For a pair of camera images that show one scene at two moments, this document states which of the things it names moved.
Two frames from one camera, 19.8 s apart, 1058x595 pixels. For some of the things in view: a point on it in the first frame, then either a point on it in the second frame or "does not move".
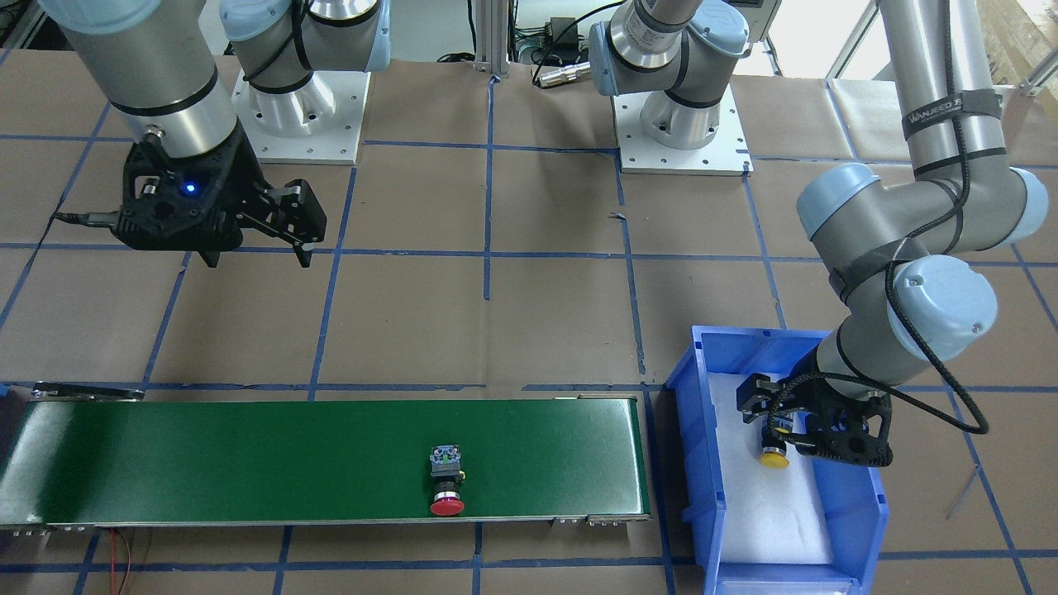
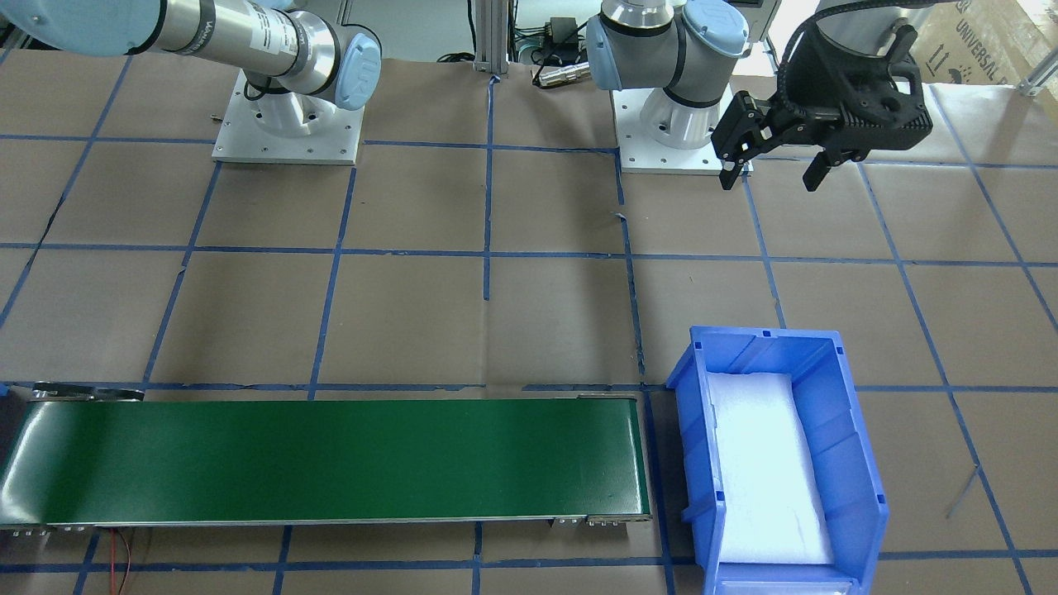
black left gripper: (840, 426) → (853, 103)
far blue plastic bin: (854, 497) does not move
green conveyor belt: (229, 461) does not move
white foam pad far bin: (770, 514) does not move
